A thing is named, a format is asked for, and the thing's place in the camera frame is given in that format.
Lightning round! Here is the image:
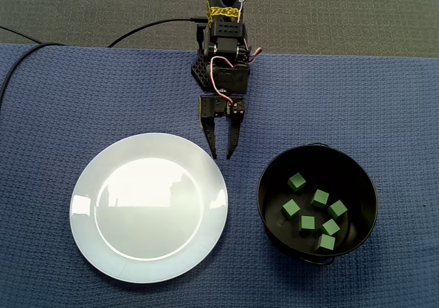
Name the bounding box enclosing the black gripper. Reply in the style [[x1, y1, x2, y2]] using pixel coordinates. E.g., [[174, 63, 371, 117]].
[[198, 95, 246, 161]]

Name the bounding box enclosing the green cube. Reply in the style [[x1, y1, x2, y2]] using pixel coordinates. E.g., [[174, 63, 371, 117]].
[[300, 215, 316, 233], [287, 172, 307, 192], [327, 200, 348, 219], [317, 234, 336, 252], [311, 189, 330, 209], [281, 198, 302, 220], [320, 218, 341, 237]]

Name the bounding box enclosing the white round plate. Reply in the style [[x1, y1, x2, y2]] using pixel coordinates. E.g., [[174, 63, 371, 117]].
[[69, 132, 229, 284]]

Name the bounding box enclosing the black metal bucket container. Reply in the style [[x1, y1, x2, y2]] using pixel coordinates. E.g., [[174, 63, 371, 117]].
[[257, 142, 379, 266]]

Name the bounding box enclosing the blue waffle cloth mat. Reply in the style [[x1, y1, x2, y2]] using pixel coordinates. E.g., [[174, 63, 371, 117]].
[[0, 43, 439, 308]]

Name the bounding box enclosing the black plugged robot cable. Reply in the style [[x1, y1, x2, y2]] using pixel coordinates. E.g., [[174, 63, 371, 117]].
[[107, 15, 206, 49]]

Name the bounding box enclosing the thick black cable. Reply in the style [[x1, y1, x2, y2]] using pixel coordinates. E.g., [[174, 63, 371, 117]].
[[0, 42, 64, 112]]

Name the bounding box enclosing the thin black cable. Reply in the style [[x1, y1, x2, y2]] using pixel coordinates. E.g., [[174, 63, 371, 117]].
[[0, 25, 43, 45]]

